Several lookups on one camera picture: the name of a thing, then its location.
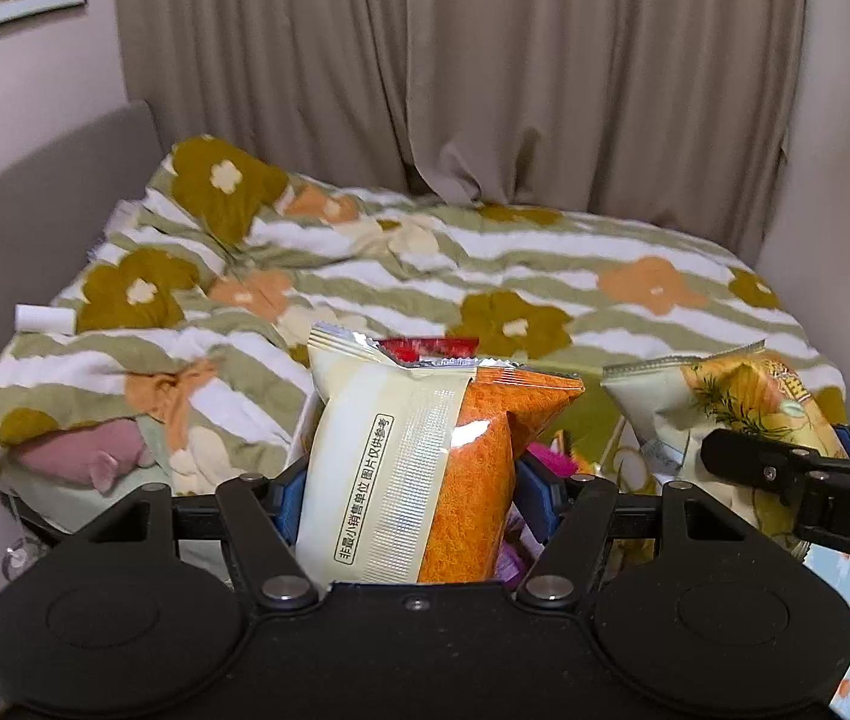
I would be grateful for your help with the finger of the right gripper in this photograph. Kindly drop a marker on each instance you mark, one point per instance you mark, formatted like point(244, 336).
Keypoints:
point(785, 470)

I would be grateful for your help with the pink striped snack bag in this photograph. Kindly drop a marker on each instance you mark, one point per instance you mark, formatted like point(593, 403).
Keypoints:
point(518, 548)

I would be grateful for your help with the cream orange snack bag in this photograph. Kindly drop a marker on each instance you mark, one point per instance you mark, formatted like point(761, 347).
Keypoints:
point(417, 464)

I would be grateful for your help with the red snack bag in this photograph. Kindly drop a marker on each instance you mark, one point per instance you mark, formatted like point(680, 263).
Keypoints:
point(418, 349)

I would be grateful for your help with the floral striped quilt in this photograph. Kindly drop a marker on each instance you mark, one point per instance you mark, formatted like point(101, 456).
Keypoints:
point(192, 316)

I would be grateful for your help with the pale green snack bag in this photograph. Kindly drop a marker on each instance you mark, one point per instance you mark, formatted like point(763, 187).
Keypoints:
point(671, 404)

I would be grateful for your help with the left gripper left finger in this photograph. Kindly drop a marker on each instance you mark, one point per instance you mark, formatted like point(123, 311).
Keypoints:
point(286, 498)

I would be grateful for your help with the beige curtain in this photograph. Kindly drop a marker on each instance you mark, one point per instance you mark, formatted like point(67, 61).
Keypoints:
point(673, 112)

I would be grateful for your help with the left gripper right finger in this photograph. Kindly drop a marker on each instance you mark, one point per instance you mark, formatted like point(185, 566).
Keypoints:
point(540, 497)

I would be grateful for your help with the grey bed headboard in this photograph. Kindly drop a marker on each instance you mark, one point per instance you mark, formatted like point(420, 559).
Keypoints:
point(54, 203)

